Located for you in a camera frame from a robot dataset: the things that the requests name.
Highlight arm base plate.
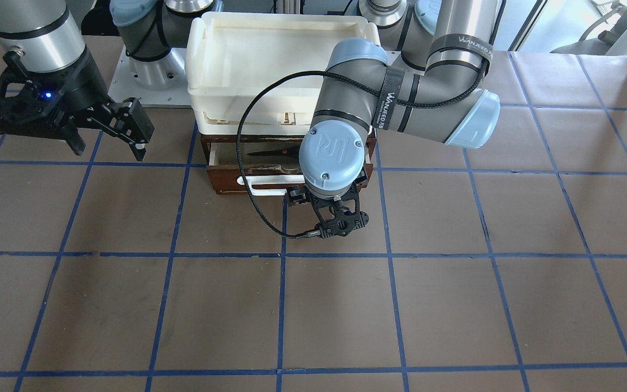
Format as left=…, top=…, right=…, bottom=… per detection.
left=108, top=48, right=190, bottom=108

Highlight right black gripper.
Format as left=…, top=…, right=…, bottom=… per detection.
left=0, top=50, right=111, bottom=156

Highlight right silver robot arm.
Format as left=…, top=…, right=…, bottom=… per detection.
left=0, top=1, right=224, bottom=161

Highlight grey orange scissors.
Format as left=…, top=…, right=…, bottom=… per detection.
left=248, top=146, right=299, bottom=159

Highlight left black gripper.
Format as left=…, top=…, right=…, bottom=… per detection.
left=307, top=185, right=369, bottom=238

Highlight black braided cable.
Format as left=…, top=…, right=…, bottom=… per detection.
left=236, top=0, right=507, bottom=240

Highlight white plastic tray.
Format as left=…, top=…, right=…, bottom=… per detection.
left=185, top=12, right=380, bottom=136

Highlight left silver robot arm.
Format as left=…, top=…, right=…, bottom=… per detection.
left=289, top=1, right=506, bottom=238

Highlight wooden drawer white handle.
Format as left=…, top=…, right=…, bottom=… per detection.
left=207, top=142, right=375, bottom=197

